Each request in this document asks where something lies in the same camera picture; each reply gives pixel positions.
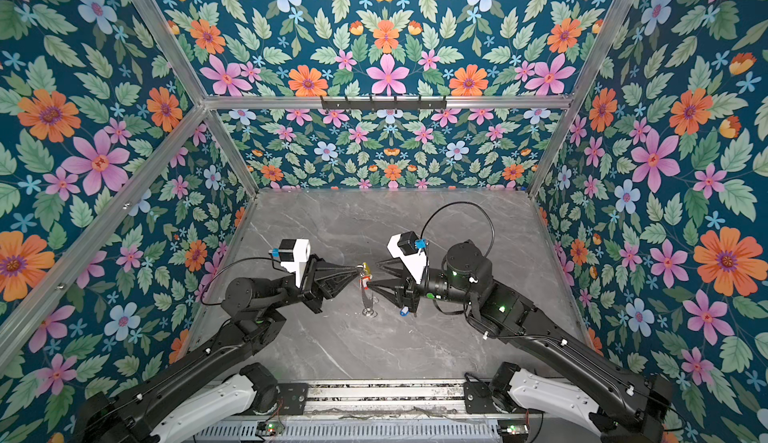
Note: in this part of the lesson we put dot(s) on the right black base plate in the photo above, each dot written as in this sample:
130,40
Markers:
480,398

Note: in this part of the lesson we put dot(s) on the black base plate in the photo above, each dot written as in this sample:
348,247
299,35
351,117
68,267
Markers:
283,398
480,398

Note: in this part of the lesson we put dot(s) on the large keyring with yellow sleeve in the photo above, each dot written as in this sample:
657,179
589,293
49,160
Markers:
367,296

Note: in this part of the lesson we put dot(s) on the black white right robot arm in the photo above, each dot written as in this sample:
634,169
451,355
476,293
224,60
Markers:
592,392

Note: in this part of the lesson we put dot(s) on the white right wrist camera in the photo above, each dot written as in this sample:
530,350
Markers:
412,252

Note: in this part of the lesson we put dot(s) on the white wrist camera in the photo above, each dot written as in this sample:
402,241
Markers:
412,252
293,255

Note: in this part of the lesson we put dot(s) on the black hook rail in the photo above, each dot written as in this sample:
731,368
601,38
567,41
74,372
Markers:
371,103

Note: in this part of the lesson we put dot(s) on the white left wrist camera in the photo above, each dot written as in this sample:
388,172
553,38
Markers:
293,255

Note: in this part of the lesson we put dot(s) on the white vented cable duct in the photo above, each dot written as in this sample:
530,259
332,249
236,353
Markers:
353,431

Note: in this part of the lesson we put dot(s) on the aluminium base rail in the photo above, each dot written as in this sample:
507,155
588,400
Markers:
384,398

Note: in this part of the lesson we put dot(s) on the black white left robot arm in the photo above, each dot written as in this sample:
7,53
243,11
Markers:
217,379

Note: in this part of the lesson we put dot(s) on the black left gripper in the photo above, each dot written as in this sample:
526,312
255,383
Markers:
312,293

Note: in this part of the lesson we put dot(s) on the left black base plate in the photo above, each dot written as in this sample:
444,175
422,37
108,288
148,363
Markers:
283,398

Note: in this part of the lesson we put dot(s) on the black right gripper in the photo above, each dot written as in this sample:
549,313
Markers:
407,291

